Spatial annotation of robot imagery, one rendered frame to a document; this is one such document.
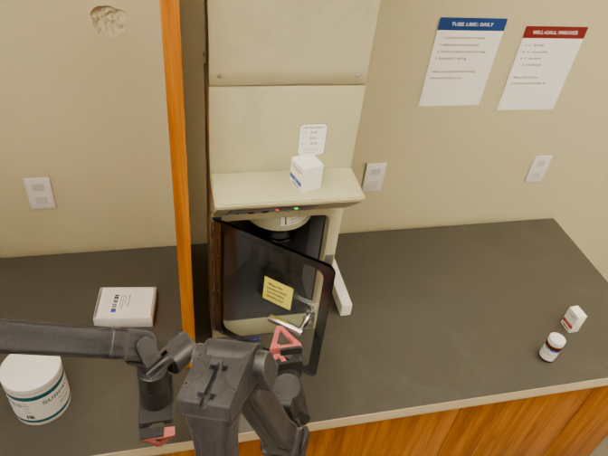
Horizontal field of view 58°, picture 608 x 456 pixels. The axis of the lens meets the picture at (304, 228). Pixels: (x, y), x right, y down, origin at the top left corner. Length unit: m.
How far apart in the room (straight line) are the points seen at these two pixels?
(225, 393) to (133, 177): 1.10
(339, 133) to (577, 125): 1.13
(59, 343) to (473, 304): 1.27
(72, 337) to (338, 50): 0.72
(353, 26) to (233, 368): 0.67
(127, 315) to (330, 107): 0.84
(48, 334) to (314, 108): 0.66
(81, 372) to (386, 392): 0.80
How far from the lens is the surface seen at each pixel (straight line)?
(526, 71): 1.91
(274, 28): 1.08
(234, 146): 1.18
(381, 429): 1.67
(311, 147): 1.22
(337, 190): 1.19
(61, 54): 1.57
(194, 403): 0.75
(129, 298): 1.68
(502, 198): 2.20
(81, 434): 1.49
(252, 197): 1.15
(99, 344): 1.06
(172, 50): 0.98
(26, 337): 1.02
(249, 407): 0.89
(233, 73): 1.10
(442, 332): 1.74
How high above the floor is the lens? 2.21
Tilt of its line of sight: 40 degrees down
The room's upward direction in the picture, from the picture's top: 7 degrees clockwise
